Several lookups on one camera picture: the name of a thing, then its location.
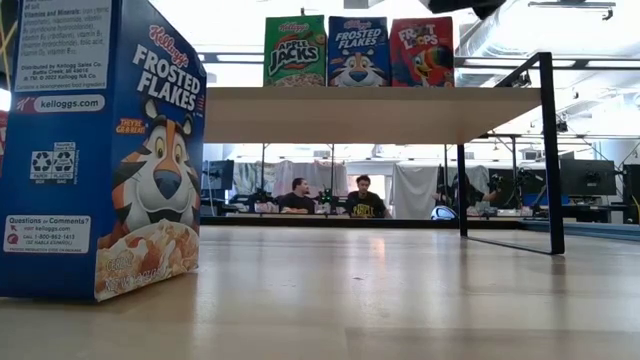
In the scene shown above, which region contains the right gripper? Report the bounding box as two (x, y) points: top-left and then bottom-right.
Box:
(427, 0), (507, 21)

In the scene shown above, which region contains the blue Frosted Flakes cereal box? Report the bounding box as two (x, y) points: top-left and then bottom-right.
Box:
(0, 0), (208, 303)
(327, 15), (392, 88)

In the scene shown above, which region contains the green Apple Jacks cereal box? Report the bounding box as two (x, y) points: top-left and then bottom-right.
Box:
(263, 14), (328, 88)

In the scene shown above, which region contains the wooden shelf with black legs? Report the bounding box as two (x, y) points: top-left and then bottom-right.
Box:
(202, 51), (566, 256)

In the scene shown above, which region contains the ceiling track light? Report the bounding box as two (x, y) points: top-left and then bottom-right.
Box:
(527, 0), (617, 22)

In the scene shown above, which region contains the person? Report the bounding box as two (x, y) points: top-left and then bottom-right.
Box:
(449, 172), (501, 214)
(278, 177), (317, 215)
(344, 174), (393, 220)

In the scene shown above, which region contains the white hanging cloth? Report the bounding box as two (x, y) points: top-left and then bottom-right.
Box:
(272, 159), (350, 197)
(391, 163), (441, 220)

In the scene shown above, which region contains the black monitor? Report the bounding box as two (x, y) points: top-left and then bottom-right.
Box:
(559, 158), (618, 197)
(201, 159), (235, 191)
(622, 163), (640, 224)

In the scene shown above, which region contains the patterned hanging cloth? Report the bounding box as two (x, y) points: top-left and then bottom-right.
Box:
(232, 160), (276, 196)

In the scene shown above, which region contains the silver ceiling duct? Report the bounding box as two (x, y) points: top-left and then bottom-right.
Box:
(452, 0), (551, 59)

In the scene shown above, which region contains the black aluminium rig frame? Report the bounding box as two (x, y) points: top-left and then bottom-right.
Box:
(199, 214), (524, 231)

